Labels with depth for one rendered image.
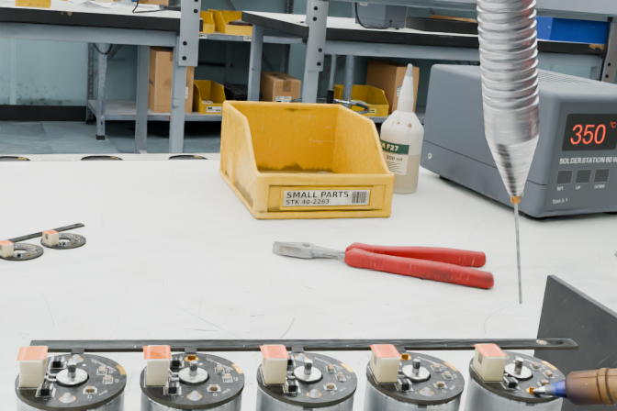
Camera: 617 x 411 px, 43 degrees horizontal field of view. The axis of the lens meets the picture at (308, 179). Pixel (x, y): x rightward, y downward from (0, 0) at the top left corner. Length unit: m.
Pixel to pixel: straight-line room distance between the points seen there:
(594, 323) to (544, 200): 0.32
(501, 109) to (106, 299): 0.27
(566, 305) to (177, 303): 0.19
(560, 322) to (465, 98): 0.38
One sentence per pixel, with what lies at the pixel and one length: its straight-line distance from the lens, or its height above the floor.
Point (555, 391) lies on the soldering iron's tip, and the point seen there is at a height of 0.82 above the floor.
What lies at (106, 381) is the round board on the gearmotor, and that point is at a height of 0.81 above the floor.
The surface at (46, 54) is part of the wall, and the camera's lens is 4.62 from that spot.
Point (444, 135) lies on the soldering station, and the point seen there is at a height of 0.79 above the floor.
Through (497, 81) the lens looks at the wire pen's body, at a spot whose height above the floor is 0.89.
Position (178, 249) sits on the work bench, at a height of 0.75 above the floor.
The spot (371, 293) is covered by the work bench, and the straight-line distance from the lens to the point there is 0.42.
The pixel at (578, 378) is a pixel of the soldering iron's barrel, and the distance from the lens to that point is 0.20.
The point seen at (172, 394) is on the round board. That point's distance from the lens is 0.19.
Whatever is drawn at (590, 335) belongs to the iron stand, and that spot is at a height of 0.81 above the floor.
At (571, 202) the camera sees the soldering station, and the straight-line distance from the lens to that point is 0.60.
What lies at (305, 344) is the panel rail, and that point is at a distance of 0.21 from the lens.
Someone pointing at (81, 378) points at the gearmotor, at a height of 0.81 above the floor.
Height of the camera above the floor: 0.91
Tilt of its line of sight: 14 degrees down
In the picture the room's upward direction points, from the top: 5 degrees clockwise
